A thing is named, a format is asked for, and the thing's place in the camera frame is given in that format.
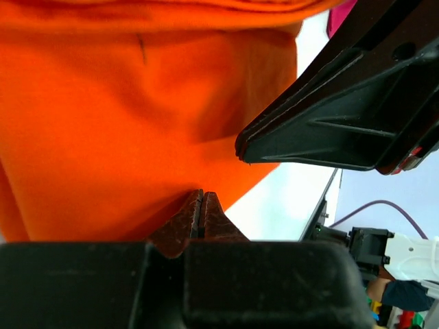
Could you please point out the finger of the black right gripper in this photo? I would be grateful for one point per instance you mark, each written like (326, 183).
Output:
(389, 30)
(328, 117)

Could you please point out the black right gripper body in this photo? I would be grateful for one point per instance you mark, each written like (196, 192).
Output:
(410, 134)

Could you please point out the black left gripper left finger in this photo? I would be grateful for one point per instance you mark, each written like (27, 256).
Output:
(171, 239)

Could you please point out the orange t shirt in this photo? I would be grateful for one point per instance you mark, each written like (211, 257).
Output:
(112, 112)

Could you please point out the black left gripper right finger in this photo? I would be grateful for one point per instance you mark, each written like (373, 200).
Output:
(216, 225)

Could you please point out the pink magenta t shirt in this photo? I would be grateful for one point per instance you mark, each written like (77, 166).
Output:
(337, 16)

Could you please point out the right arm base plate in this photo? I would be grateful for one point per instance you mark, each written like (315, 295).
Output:
(317, 231)

